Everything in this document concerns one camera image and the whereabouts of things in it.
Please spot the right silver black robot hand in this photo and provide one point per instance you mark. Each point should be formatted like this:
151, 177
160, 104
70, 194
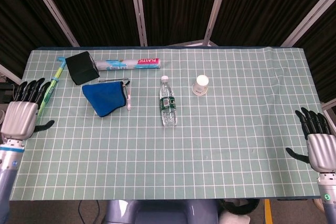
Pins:
321, 153

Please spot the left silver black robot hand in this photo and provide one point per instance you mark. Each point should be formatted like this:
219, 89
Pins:
19, 120

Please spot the blue towel with black trim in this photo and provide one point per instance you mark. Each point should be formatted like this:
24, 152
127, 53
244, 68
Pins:
105, 98

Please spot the right lavender robot arm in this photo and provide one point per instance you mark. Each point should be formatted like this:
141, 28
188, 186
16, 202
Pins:
329, 203

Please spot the black floor device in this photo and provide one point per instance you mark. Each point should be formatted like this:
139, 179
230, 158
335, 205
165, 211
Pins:
6, 93

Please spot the green blue toy water pump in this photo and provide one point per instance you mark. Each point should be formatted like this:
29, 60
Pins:
59, 73

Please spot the black box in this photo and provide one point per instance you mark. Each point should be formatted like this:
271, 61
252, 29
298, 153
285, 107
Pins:
81, 68

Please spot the black round bin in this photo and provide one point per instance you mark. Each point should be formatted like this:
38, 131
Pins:
236, 207

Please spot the white crumpled bag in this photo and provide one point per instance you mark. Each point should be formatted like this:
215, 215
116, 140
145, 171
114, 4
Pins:
233, 218

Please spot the green checked tablecloth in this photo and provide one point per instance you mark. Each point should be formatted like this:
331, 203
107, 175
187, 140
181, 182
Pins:
210, 142

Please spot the plastic wrap roll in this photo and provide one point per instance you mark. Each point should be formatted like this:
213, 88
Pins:
131, 64

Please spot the white paper cup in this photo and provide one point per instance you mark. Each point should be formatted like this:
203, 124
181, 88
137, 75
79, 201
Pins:
200, 85

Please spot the clear plastic water bottle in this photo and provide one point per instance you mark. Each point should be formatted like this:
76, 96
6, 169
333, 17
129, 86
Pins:
168, 103

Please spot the lavender robot torso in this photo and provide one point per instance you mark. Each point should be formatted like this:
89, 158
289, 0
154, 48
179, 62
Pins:
157, 213

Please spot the white partition frame post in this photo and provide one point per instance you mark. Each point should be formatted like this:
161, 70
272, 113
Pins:
138, 11
9, 73
309, 16
216, 6
52, 11
329, 110

